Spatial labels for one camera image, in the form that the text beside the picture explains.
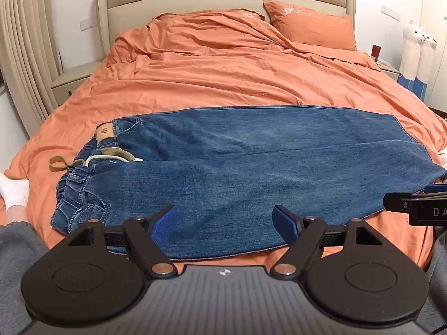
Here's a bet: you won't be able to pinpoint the beige nightstand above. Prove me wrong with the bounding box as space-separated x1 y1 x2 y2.
51 59 105 107
374 59 401 82

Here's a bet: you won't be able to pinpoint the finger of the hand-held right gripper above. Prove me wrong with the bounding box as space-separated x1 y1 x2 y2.
383 192 413 214

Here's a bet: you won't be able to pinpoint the orange duvet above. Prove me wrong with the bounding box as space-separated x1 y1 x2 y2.
5 10 447 273

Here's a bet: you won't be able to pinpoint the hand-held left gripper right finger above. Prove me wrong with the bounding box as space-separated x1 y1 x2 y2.
272 205 379 277

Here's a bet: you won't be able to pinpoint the orange embroidered pillow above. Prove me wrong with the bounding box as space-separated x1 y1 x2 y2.
154 8 267 21
263 0 357 51

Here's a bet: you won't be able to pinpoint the olive webbing belt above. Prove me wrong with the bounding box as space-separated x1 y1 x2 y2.
49 147 144 174

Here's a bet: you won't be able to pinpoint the beige pleated curtain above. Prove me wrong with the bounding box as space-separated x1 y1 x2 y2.
0 0 64 137

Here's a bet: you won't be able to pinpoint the blue denim pants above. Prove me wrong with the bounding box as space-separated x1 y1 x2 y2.
50 106 447 261

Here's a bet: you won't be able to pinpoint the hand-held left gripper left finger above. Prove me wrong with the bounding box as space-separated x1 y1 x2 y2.
66 204 179 277

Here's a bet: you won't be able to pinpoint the person's grey trousers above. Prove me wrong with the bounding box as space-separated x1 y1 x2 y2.
0 221 447 335

